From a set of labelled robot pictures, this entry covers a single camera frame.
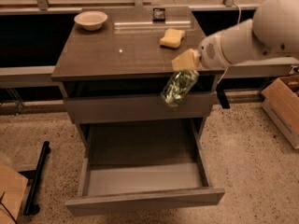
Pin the grey drawer cabinet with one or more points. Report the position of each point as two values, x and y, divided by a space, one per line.
125 57

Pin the black bracket on cabinet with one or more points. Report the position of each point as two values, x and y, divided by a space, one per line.
223 99

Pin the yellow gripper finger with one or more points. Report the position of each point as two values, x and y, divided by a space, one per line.
187 60

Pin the wooden board left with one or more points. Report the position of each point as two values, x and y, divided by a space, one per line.
12 189

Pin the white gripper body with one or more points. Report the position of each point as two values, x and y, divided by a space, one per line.
209 53

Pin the closed top drawer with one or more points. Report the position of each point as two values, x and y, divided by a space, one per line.
137 107

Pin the open middle drawer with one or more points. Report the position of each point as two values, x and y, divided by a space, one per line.
143 166

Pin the green soda can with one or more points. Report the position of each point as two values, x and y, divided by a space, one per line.
178 86

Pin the white ceramic bowl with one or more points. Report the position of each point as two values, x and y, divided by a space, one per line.
91 20

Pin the black bar on floor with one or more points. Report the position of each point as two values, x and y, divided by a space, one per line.
32 208

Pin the cardboard box right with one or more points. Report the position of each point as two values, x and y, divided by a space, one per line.
281 103

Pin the yellow sponge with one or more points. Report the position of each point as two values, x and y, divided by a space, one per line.
172 38

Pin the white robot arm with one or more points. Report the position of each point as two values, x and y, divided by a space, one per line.
272 32

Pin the small black square device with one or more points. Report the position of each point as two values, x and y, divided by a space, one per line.
159 14

